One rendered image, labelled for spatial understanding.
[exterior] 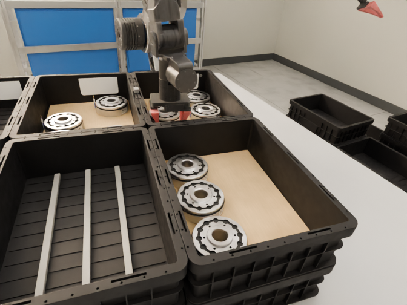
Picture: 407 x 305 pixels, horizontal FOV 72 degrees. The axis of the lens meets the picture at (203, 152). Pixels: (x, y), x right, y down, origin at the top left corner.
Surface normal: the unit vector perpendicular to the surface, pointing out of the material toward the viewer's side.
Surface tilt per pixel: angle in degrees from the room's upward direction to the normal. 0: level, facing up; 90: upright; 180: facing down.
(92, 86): 90
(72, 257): 0
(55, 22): 90
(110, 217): 0
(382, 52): 90
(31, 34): 90
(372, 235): 0
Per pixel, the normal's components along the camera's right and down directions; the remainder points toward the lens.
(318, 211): -0.95, 0.12
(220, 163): 0.07, -0.82
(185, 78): 0.47, 0.52
